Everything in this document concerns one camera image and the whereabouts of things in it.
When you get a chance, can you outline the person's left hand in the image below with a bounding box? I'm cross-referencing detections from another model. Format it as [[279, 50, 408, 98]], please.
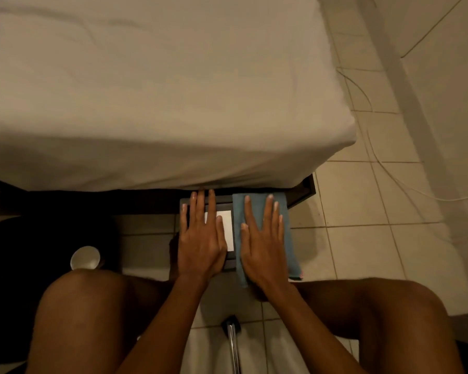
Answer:
[[177, 189, 228, 283]]

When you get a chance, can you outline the person's right hand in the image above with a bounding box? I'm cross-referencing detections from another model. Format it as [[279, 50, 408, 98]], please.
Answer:
[[240, 194, 291, 295]]

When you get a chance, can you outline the blue cleaning cloth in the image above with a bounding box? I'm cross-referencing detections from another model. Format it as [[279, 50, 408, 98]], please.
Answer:
[[232, 192, 303, 289]]

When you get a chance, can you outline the person's right forearm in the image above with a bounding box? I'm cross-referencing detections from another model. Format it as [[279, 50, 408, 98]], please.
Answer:
[[262, 282, 360, 374]]

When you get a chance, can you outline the person's left forearm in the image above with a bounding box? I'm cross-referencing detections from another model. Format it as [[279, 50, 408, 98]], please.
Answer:
[[115, 274, 211, 374]]

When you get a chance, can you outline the white rectangular label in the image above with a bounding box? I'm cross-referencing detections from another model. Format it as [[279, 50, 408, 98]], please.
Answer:
[[204, 210, 235, 252]]

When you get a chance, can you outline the dark flat box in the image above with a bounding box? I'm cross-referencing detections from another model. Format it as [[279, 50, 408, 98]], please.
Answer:
[[179, 194, 294, 274]]

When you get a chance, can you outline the chrome metal chair leg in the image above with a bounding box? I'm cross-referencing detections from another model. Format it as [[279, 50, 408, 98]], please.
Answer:
[[221, 315, 243, 374]]

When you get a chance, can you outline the white round cup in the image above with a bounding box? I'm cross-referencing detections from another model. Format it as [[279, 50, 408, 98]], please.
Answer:
[[70, 245, 102, 271]]

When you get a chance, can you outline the mattress with white sheet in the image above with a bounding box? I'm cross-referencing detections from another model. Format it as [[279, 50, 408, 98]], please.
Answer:
[[0, 0, 358, 193]]

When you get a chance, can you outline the person's left leg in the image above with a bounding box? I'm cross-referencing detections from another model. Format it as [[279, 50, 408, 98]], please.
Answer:
[[25, 268, 180, 374]]

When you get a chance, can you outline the person's leg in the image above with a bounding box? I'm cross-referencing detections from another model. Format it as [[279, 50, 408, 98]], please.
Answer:
[[292, 277, 467, 374], [25, 268, 180, 374]]

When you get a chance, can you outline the person's right leg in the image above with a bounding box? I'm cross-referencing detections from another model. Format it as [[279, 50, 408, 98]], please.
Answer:
[[292, 277, 467, 374]]

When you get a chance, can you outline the dark wooden bed frame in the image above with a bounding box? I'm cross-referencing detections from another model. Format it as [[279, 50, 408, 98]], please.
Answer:
[[0, 174, 317, 217]]

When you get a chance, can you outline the thin white cable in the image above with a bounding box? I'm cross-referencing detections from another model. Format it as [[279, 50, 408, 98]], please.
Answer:
[[335, 68, 468, 203]]

